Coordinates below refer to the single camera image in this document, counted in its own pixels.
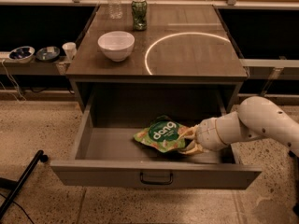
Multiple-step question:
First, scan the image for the green rice chip bag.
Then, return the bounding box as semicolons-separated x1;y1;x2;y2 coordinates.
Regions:
134;116;188;153

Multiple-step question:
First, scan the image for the low grey side shelf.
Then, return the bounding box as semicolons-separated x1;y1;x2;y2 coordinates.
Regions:
0;57;70;76

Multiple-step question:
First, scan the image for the blue patterned bowl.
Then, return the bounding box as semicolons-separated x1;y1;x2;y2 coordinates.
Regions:
8;46;35;63

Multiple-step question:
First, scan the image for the green soda can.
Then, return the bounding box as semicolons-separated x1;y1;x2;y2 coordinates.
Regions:
131;0;148;31

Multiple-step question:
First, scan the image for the dark blue shallow bowl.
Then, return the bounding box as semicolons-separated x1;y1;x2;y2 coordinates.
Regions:
36;46;60;63

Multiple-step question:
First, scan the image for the grey cabinet with wooden top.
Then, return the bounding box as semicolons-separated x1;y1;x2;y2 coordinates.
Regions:
67;4;248;109

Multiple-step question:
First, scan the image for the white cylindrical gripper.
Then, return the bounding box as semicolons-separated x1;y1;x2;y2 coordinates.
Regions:
179;111;260;155

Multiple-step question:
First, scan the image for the small white paper cup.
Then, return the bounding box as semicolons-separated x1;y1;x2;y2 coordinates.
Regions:
63;42;77;60

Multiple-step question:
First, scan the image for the clear plastic water bottle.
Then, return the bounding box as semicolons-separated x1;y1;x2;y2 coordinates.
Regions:
107;0;122;19

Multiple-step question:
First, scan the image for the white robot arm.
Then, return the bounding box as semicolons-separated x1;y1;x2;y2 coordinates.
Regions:
179;96;299;156

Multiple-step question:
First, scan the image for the open grey top drawer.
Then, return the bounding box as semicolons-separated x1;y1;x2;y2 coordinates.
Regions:
50;87;263;190

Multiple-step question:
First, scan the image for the black drawer handle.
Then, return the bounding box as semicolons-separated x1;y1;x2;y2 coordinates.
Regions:
139;172;173;186

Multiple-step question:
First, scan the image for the black stand leg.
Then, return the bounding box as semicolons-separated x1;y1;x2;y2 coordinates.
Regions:
0;150;48;219

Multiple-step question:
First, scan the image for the white ceramic bowl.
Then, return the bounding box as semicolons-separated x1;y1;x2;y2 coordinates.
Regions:
97;31;135;62

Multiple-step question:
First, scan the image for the white cable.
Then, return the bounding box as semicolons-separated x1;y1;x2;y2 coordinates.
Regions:
0;59;26;104

